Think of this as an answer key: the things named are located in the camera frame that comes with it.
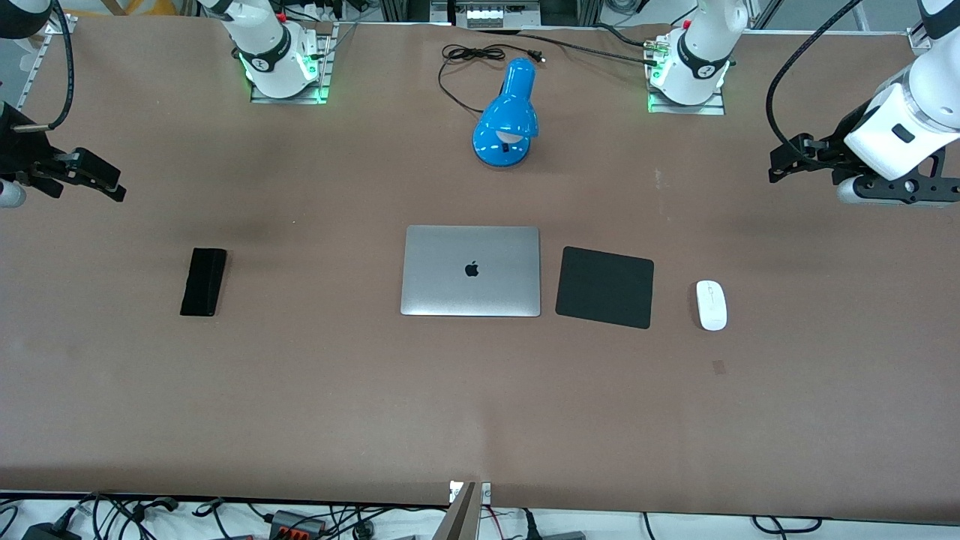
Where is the black phone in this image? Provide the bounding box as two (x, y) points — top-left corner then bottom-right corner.
(179, 247), (228, 318)

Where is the white computer mouse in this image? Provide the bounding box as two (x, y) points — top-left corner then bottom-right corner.
(695, 280), (728, 332)

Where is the black mouse pad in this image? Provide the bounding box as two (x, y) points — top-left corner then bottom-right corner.
(555, 246), (655, 330)

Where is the blue desk lamp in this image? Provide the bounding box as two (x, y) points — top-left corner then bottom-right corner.
(472, 58), (540, 169)

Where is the white power strip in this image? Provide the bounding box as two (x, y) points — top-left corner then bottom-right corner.
(465, 2), (542, 29)

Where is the silver laptop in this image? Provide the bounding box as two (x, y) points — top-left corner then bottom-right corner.
(400, 225), (542, 318)

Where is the black power adapter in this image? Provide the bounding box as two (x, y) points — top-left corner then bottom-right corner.
(21, 520), (82, 540)

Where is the grey box with orange connectors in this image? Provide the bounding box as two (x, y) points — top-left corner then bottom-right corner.
(268, 509), (329, 540)

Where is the aluminium corner rail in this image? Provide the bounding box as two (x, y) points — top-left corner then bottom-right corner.
(13, 15), (77, 110)

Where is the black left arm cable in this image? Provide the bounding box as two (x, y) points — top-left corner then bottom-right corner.
(765, 0), (865, 151)

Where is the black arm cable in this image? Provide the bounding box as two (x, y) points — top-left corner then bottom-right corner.
(765, 0), (865, 151)
(15, 0), (76, 134)

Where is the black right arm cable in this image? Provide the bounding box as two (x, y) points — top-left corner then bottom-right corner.
(15, 0), (76, 134)

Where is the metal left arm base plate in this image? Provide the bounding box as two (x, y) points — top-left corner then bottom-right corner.
(646, 36), (727, 116)

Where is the thick black braided cable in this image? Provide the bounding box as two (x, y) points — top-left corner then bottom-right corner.
(480, 28), (662, 68)

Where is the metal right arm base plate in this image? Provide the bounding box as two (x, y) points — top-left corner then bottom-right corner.
(250, 22), (333, 105)

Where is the black cable bundle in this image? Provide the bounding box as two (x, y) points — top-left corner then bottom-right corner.
(71, 491), (181, 540)

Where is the black lamp power cord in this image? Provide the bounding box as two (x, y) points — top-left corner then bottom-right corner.
(437, 43), (546, 115)

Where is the black looped floor cable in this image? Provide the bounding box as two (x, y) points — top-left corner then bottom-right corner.
(750, 515), (824, 538)

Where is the aluminium post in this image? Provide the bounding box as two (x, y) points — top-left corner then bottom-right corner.
(432, 481), (493, 540)

